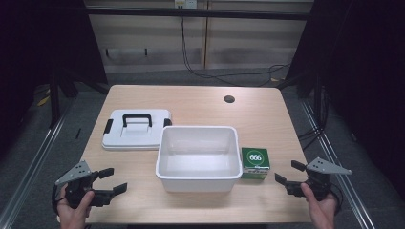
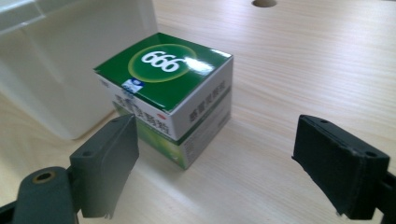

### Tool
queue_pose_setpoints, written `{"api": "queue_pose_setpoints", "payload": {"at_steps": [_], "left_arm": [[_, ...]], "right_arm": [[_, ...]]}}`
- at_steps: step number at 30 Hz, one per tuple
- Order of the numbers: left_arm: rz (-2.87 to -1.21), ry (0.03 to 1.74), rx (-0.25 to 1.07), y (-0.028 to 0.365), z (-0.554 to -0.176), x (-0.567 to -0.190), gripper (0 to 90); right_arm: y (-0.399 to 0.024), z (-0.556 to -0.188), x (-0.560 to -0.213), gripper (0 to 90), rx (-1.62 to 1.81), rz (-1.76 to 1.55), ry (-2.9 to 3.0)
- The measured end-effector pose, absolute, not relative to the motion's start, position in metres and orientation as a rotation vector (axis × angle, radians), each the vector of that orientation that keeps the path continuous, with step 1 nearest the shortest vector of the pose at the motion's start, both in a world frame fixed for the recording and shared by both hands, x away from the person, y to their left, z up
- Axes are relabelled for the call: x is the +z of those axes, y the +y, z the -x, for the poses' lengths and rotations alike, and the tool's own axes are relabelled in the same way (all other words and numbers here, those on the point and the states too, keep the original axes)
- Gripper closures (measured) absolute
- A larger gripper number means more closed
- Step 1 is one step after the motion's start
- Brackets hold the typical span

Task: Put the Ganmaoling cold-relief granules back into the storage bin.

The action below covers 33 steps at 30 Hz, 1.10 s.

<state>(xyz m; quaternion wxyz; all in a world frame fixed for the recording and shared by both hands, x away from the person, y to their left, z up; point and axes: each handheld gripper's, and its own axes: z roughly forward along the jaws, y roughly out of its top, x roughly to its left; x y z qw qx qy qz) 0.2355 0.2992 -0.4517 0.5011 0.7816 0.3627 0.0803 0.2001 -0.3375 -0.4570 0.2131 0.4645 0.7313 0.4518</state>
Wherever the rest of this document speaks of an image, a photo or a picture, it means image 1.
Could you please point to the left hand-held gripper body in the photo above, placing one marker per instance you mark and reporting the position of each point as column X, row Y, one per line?
column 78, row 178

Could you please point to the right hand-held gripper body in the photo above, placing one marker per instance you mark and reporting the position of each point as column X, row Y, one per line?
column 320, row 178

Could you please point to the person's right hand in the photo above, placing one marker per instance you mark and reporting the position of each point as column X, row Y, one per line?
column 321, row 211

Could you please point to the person's left hand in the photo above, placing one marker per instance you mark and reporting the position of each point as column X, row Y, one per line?
column 74, row 214

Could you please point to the green cardboard box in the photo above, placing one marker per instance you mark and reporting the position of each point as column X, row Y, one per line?
column 254, row 162

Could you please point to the white plastic storage box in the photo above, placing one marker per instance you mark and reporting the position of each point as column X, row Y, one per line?
column 198, row 159

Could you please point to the yellow floor tape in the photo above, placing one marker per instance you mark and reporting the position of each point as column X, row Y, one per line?
column 43, row 100

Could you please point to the black metal stand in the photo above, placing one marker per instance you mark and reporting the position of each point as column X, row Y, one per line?
column 55, row 95

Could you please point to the black curtain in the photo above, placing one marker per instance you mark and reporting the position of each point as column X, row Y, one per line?
column 41, row 41
column 359, row 63

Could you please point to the black horizontal metal bar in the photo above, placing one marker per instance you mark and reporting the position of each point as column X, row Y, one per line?
column 197, row 13

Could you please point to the metal floor rail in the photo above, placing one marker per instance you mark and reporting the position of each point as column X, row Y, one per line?
column 28, row 165
column 337, row 165

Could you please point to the white wall socket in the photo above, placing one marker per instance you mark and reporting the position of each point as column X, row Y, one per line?
column 185, row 3

